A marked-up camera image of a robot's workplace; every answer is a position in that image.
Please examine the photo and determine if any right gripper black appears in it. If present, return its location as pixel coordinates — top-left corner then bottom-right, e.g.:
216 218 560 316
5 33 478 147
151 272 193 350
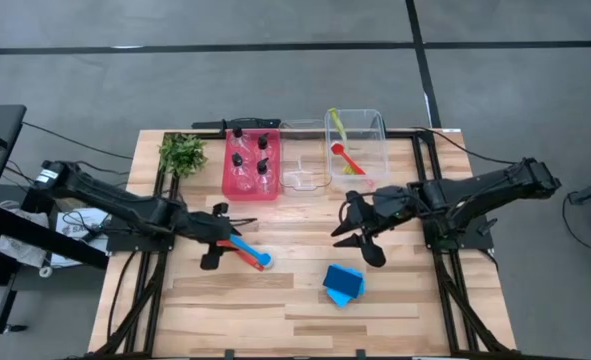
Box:
330 185 419 269

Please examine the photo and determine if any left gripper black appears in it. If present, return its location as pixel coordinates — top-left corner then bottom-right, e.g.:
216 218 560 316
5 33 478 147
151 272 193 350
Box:
172 202 243 271

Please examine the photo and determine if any red plastic spoon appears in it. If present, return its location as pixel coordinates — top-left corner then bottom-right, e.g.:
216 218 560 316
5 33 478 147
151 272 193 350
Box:
216 239 265 272

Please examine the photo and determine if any clear plastic pump bottle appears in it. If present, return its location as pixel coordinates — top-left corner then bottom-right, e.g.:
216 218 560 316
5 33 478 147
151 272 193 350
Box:
227 125 249 151
254 157 276 195
227 152 251 191
254 132 275 159

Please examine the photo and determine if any red plastic kitchen utensil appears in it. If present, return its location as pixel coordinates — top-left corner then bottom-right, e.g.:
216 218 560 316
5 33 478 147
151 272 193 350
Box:
330 142 367 176

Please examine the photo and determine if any lime green dish wand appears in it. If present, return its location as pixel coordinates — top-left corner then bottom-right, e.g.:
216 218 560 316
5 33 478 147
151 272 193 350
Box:
327 107 357 176

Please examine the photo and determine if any pink plastic bin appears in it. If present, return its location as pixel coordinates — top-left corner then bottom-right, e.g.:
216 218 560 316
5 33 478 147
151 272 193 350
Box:
221 128 282 202

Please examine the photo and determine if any large clear plastic bin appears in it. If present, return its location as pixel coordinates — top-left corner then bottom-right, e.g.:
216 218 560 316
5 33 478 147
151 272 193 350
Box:
323 108 391 182

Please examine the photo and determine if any green plant in white pot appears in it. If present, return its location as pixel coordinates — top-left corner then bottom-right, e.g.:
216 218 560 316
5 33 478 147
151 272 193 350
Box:
157 133 209 179

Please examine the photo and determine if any small clear organizer bin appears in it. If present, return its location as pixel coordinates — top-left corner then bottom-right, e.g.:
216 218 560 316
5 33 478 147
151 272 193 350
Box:
278 118 332 197

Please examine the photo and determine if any black power strip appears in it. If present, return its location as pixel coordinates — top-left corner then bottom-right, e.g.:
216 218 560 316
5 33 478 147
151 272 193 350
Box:
190 116 282 133

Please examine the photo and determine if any white paper sheet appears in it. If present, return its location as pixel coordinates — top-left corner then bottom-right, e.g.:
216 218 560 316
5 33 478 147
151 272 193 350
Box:
49 206 112 269

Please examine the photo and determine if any white plastic bag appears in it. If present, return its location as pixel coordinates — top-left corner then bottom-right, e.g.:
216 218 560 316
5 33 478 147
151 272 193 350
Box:
0 199 51 270

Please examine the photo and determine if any black aluminium rig frame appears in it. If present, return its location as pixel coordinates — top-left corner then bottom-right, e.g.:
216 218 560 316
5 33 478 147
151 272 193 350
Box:
87 127 519 360

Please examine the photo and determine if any black floor cable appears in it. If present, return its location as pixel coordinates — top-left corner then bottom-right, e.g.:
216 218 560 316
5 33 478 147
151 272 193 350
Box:
21 121 135 161
410 125 521 166

